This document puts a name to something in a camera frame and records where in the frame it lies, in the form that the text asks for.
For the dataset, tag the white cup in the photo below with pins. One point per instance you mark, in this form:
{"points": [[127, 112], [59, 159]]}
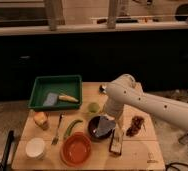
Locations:
{"points": [[35, 148]]}

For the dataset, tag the dark purple bowl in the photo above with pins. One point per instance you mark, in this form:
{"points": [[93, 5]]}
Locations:
{"points": [[92, 125]]}

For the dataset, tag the green pepper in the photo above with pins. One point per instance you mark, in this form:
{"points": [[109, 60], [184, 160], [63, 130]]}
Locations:
{"points": [[70, 127]]}

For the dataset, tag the green plastic tray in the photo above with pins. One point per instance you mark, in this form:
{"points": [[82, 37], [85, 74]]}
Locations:
{"points": [[70, 85]]}

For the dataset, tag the silver fork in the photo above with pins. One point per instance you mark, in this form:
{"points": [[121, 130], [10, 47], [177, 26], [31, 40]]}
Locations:
{"points": [[56, 137]]}

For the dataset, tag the grey towel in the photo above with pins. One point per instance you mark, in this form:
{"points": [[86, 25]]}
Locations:
{"points": [[104, 126]]}

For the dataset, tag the wooden table board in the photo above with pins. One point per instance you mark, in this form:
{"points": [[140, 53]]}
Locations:
{"points": [[139, 153]]}

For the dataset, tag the blue-grey sponge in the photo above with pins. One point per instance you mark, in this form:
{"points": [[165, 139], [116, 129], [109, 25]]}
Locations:
{"points": [[51, 99]]}

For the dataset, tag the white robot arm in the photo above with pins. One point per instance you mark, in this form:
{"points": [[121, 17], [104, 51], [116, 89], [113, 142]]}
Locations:
{"points": [[121, 92]]}

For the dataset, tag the yellow corn cob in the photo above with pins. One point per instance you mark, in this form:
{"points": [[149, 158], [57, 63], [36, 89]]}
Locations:
{"points": [[68, 98]]}

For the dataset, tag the brown toy food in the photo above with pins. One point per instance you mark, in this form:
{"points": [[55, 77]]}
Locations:
{"points": [[135, 127]]}

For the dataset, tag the small green cup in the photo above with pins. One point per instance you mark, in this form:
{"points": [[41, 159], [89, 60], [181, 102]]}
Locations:
{"points": [[93, 108]]}

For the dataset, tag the orange bowl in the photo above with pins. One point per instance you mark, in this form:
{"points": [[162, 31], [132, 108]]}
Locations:
{"points": [[76, 149]]}

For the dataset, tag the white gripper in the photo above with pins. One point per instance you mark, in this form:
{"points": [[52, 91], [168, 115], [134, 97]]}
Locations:
{"points": [[118, 133]]}

